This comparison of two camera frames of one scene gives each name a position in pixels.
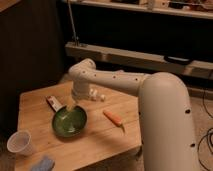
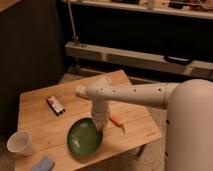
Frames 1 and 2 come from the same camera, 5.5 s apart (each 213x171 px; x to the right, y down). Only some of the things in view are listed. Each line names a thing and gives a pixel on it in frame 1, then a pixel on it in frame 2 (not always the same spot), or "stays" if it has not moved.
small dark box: (54, 104) stays
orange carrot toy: (115, 119) stays
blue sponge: (45, 164) stays
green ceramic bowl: (69, 123) to (84, 138)
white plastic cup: (20, 142) stays
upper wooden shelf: (194, 8) stays
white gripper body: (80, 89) to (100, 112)
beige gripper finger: (70, 104) to (101, 124)
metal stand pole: (77, 41) stays
